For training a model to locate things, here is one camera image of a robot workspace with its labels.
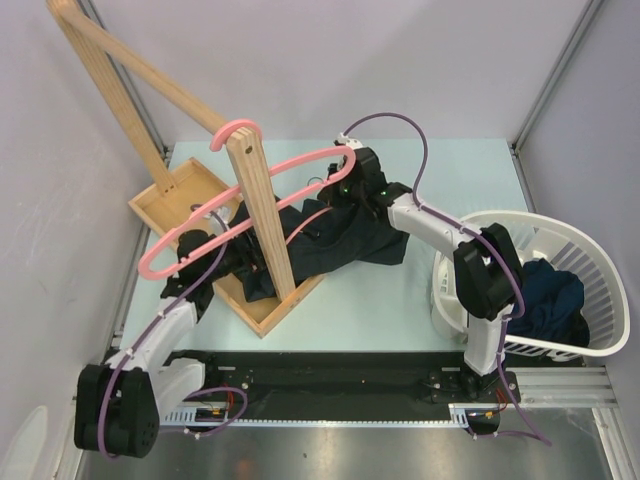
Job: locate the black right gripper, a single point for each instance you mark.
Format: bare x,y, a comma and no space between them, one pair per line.
329,193

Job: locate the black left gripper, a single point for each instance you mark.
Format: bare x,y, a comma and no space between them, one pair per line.
252,259

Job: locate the dark green shorts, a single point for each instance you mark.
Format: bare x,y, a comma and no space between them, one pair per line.
338,238

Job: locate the wooden rack base tray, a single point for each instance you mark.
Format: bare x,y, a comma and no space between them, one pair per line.
261,315

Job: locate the navy blue shorts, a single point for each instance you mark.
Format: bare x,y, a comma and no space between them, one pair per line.
553,303

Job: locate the wooden rack post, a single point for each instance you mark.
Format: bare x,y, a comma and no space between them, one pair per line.
244,146

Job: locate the pink hanger with green shorts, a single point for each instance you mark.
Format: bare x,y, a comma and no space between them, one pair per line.
306,222

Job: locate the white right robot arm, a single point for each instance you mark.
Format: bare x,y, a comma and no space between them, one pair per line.
487,273

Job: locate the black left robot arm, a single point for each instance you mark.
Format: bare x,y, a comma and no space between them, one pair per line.
145,360

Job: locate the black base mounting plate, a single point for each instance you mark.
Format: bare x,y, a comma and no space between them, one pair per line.
349,389

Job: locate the white laundry basket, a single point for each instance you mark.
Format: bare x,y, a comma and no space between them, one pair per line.
566,248

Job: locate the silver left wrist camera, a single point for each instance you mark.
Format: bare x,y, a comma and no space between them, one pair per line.
220,217

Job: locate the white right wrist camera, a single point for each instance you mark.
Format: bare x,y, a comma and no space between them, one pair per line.
344,140

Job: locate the aluminium rail with cable duct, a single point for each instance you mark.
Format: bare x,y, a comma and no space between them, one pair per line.
540,388

